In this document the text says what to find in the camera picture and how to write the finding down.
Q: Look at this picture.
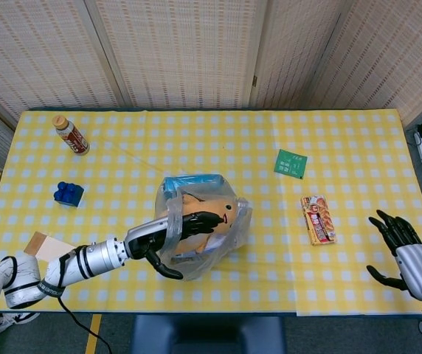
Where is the left black-silver robot hand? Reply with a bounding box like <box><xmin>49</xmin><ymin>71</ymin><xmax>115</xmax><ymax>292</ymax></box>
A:
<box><xmin>124</xmin><ymin>209</ymin><xmax>231</xmax><ymax>280</ymax></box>

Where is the right black-silver robot hand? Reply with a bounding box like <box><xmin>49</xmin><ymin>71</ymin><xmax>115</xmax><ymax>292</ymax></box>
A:
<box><xmin>366</xmin><ymin>209</ymin><xmax>422</xmax><ymax>302</ymax></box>

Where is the translucent plastic bag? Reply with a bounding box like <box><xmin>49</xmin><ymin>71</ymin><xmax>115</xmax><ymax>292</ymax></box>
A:
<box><xmin>153</xmin><ymin>175</ymin><xmax>255</xmax><ymax>281</ymax></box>

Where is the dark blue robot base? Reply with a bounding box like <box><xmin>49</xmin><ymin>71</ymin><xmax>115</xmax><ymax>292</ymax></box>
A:
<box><xmin>129</xmin><ymin>315</ymin><xmax>286</xmax><ymax>354</ymax></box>

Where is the blue packet inside bag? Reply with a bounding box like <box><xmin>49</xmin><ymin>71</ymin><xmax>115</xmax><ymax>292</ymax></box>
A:
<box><xmin>161</xmin><ymin>173</ymin><xmax>224</xmax><ymax>200</ymax></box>

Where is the orange plush toy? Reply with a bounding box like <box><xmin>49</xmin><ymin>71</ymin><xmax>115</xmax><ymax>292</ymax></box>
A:
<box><xmin>166</xmin><ymin>194</ymin><xmax>240</xmax><ymax>255</ymax></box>

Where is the blue building block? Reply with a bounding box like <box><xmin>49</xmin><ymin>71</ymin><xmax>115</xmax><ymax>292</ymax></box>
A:
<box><xmin>52</xmin><ymin>180</ymin><xmax>86</xmax><ymax>208</ymax></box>

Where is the clear-wrapped cardboard piece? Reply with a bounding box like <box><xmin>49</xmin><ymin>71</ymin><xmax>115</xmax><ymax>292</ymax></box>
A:
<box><xmin>23</xmin><ymin>231</ymin><xmax>75</xmax><ymax>263</ymax></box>

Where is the Costa coffee bottle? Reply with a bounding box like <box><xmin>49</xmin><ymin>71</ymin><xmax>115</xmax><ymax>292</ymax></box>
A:
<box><xmin>51</xmin><ymin>114</ymin><xmax>91</xmax><ymax>156</ymax></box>

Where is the yellow checkered tablecloth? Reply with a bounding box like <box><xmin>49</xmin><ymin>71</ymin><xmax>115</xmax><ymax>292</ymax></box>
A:
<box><xmin>0</xmin><ymin>109</ymin><xmax>422</xmax><ymax>317</ymax></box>

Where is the green paper sachet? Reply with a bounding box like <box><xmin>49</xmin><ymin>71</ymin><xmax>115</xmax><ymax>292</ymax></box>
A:
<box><xmin>273</xmin><ymin>148</ymin><xmax>308</xmax><ymax>181</ymax></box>

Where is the white black sneaker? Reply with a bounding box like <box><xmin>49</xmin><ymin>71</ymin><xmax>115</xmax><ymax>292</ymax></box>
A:
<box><xmin>0</xmin><ymin>312</ymin><xmax>41</xmax><ymax>337</ymax></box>

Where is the woven folding screen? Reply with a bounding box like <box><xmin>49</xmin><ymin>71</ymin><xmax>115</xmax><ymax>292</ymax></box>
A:
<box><xmin>0</xmin><ymin>0</ymin><xmax>422</xmax><ymax>170</ymax></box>

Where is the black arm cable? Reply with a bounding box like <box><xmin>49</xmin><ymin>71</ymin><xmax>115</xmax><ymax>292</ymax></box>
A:
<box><xmin>56</xmin><ymin>254</ymin><xmax>115</xmax><ymax>354</ymax></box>

